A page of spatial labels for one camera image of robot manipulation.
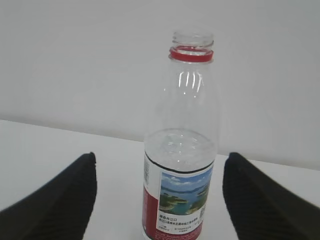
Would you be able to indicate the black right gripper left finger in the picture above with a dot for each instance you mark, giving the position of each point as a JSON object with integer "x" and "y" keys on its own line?
{"x": 59, "y": 210}

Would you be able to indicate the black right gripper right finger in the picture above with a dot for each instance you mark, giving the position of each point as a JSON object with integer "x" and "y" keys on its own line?
{"x": 262, "y": 209}

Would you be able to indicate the clear plastic water bottle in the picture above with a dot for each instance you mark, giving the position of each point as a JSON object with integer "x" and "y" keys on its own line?
{"x": 181, "y": 140}

